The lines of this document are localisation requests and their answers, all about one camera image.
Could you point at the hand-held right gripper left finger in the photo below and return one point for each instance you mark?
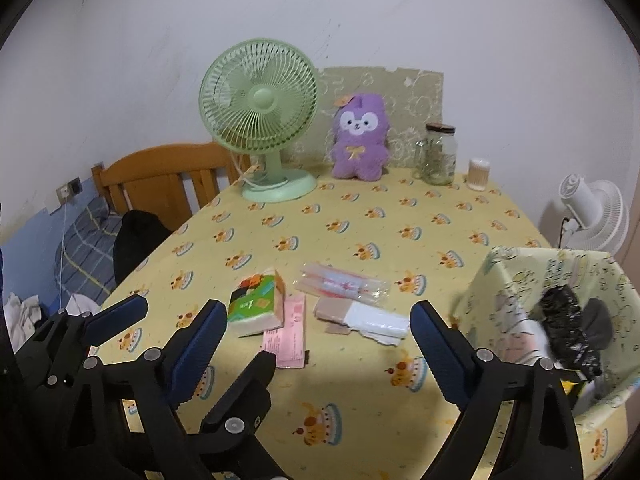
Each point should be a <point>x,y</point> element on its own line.
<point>200,345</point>

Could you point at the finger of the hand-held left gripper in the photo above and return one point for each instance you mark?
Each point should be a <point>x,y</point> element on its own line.
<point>117,317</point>
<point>245,390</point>

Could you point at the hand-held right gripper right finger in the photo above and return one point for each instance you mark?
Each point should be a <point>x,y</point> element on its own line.
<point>440,355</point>

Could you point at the colourful tissue pack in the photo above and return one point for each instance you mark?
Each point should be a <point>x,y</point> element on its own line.
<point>252,305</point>

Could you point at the pink paper packet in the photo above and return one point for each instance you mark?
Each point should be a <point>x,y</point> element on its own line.
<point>290,335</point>

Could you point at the pink cartoon packet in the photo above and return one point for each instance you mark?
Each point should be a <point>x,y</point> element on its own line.
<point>512,350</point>

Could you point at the tan white packet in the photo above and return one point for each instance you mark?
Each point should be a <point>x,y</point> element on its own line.
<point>370,322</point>

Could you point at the patterned paper box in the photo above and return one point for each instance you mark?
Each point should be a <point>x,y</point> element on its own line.
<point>500,265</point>

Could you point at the clear plastic packet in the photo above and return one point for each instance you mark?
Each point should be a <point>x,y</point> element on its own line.
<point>340,282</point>

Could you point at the black plastic bag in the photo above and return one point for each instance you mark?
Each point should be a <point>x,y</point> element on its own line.
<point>565,330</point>

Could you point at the black yellow packet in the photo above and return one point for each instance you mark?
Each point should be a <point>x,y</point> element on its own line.
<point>575,390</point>

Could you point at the white cloth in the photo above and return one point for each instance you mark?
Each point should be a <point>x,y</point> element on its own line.
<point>82,305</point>

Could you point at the black clothing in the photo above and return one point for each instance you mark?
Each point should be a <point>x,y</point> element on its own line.
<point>137,240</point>

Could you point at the blue plaid pillow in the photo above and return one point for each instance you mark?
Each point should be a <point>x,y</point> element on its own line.
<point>85,240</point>

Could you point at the pile of clothes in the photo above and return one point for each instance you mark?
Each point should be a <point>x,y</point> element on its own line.
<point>22,315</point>

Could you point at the wooden chair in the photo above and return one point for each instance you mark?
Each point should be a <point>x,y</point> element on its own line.
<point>150,175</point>

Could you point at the cotton swab container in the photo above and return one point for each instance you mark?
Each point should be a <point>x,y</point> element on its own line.
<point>477,175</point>

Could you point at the glass jar with dark lid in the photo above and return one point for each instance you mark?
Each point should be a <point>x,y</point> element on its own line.
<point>440,160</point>

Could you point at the white standing fan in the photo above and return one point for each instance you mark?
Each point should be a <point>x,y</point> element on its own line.
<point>600,215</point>

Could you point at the purple plush toy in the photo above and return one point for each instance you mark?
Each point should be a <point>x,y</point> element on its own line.
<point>360,155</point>

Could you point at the patterned beige board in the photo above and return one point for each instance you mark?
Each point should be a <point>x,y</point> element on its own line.
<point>415,105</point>

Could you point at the green desk fan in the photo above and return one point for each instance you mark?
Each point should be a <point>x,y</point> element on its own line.
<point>260,97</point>

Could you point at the white wall socket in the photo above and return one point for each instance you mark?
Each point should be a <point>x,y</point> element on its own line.
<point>63,194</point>

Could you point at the black wall switch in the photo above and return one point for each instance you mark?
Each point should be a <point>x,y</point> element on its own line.
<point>75,186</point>

